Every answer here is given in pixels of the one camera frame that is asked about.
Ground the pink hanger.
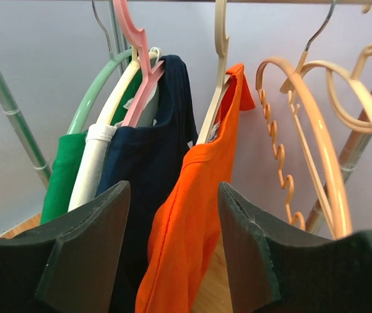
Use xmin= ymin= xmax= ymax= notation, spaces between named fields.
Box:
xmin=112 ymin=0 xmax=166 ymax=128

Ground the green hanger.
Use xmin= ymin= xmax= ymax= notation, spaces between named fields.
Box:
xmin=67 ymin=0 xmax=131 ymax=135

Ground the orange t shirt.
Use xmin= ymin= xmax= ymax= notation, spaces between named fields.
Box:
xmin=134 ymin=63 xmax=255 ymax=312

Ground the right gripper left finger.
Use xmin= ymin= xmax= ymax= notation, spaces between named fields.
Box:
xmin=0 ymin=181 xmax=131 ymax=312

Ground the metal clothes rack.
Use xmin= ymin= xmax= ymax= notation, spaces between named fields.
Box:
xmin=0 ymin=1 xmax=372 ymax=236

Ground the white and navy shirt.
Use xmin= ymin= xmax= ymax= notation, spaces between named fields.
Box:
xmin=69 ymin=55 xmax=198 ymax=312

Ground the beige hanger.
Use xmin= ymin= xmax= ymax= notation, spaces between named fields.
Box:
xmin=196 ymin=0 xmax=230 ymax=145

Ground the cream hanger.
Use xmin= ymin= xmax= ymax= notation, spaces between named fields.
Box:
xmin=279 ymin=3 xmax=372 ymax=179

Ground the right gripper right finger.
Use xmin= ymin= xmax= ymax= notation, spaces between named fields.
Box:
xmin=218 ymin=183 xmax=372 ymax=312

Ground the green t shirt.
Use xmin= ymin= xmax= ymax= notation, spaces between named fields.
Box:
xmin=39 ymin=67 xmax=144 ymax=226

